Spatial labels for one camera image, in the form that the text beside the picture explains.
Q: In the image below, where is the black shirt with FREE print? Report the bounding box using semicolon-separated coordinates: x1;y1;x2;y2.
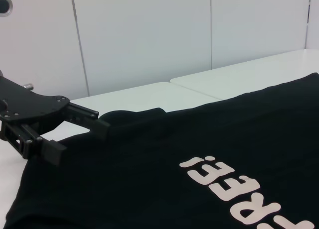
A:
4;72;319;229

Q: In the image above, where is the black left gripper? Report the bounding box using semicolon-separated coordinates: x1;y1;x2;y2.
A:
0;75;112;167

